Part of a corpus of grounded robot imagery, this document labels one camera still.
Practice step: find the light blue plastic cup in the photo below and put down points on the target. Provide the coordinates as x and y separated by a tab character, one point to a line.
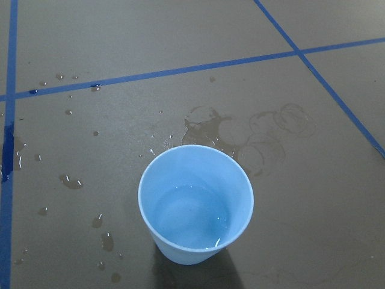
195	201

